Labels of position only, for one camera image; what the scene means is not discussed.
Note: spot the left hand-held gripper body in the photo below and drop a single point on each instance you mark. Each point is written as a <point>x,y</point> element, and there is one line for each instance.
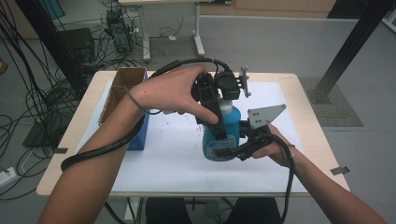
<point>227,84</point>

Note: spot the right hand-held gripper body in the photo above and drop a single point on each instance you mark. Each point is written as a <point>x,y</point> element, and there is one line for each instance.
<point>261,116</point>

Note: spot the blue bottle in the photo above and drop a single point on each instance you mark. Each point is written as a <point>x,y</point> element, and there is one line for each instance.
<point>232,124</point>

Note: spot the person's right hand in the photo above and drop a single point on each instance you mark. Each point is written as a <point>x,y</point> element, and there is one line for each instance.
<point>277,152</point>

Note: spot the person's left hand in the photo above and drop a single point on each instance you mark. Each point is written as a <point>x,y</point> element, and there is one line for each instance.
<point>171,90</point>

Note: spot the white desk with legs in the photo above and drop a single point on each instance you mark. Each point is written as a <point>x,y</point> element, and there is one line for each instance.
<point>198,34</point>

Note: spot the white paper sheet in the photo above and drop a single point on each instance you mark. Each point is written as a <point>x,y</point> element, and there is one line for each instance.
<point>174,168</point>

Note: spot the person's right leg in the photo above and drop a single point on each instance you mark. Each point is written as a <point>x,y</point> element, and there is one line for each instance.
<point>252,211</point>

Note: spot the person's leg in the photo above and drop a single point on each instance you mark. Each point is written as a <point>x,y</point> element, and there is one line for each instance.
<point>168,211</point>
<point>252,211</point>

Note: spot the person's left leg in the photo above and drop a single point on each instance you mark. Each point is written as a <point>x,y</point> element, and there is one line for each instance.
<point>168,211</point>

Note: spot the grey tape strip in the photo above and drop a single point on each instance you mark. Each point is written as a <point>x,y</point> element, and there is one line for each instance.
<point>340,170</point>
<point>60,150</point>

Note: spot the open cardboard box blue sides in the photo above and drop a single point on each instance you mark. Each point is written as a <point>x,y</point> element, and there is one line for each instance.
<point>127,76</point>

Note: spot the white table leg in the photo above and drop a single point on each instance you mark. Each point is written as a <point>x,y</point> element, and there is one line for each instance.
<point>134,210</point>

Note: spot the computer tower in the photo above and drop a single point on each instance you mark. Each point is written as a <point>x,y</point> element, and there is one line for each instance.
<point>120,31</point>

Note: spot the black box on floor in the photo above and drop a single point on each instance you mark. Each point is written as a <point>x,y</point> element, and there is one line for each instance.
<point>77,43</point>

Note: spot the black floor plate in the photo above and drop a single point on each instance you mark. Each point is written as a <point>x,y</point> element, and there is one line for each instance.
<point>43,137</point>

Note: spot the white power strip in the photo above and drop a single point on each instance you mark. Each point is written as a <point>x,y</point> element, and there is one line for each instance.
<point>7,176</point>

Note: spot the black metal post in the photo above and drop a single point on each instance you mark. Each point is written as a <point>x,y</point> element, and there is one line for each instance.
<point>351,46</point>
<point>53,46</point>

